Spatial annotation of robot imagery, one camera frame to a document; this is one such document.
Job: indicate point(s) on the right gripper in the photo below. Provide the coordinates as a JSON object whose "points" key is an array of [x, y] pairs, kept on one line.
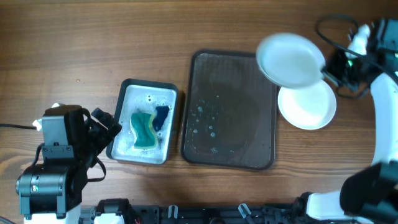
{"points": [[330, 70]]}

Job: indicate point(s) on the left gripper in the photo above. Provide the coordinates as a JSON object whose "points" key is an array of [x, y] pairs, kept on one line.
{"points": [[104, 136]]}

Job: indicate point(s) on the green yellow sponge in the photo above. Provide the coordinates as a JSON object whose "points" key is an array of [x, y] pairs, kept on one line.
{"points": [[143, 131]]}

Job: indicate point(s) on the white plate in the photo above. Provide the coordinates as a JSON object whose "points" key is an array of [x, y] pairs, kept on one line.
{"points": [[308, 108], [290, 60]]}

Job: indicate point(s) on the white plate top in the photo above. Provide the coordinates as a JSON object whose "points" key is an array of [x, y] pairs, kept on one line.
{"points": [[290, 60]]}

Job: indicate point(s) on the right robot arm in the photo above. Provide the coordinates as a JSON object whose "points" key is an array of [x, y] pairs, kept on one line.
{"points": [[370, 196]]}

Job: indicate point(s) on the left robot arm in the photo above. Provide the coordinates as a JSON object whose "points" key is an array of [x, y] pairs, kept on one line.
{"points": [[50, 189]]}

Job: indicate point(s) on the black metal water tray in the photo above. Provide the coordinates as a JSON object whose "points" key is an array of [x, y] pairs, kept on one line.
{"points": [[146, 111]]}

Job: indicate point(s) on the brown plastic tray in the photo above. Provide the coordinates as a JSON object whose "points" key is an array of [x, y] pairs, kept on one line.
{"points": [[230, 115]]}

